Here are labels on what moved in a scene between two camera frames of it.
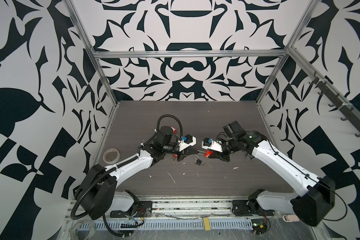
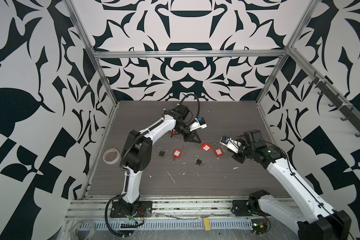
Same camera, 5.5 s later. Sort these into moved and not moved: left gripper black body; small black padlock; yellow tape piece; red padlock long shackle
Moved: left gripper black body; red padlock long shackle
Not moved: yellow tape piece; small black padlock
